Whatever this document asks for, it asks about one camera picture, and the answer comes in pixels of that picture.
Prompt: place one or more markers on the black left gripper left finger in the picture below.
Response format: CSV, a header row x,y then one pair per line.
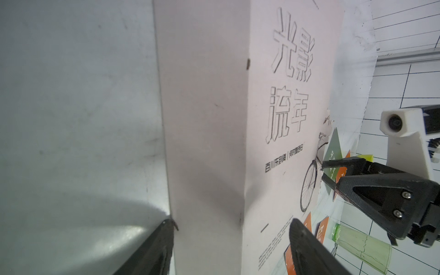
x,y
153,257

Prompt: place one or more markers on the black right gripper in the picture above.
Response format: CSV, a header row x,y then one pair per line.
x,y
403,205

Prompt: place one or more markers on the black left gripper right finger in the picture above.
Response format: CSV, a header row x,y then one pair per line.
x,y
309,256

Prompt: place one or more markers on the green photo card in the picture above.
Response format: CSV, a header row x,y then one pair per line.
x,y
333,153

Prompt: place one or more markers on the white photo album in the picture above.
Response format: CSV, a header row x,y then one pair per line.
x,y
245,91

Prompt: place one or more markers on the orange upright photo card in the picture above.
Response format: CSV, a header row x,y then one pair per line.
x,y
289,264

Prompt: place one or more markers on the orange tilted photo card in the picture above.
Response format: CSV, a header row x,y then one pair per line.
x,y
319,230

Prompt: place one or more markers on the red photo card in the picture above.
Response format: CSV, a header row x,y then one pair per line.
x,y
341,173

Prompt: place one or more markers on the lime green plastic bowl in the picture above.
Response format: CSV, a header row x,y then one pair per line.
x,y
369,158

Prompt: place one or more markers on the clear green glass cup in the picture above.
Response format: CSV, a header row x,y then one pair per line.
x,y
372,251

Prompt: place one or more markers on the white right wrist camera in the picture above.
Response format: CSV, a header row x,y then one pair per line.
x,y
413,139

